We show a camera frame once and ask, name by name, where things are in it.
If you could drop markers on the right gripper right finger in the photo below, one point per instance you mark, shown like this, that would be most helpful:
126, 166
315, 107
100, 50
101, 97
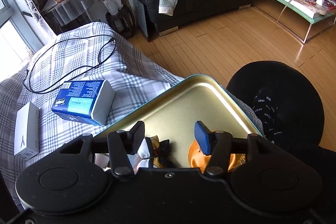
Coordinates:
217, 145

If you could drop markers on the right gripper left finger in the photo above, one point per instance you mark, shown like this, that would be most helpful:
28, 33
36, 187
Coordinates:
122, 144

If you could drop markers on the orange white plush doll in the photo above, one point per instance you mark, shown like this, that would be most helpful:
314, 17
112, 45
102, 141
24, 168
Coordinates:
152, 153

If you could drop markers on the blue tissue pack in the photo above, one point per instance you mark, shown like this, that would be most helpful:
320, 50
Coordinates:
87, 101

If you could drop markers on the gold metal tin tray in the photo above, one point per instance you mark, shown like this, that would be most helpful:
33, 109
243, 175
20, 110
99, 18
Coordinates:
172, 115

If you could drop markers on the person leg black sock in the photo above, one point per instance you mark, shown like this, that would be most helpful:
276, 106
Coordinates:
288, 105

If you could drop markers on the white phone box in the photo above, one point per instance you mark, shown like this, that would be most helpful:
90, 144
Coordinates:
26, 141

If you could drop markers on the round side table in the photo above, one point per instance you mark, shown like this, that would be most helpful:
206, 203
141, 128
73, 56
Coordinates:
67, 15

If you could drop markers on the green white coffee table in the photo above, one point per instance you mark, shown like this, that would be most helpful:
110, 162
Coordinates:
312, 13

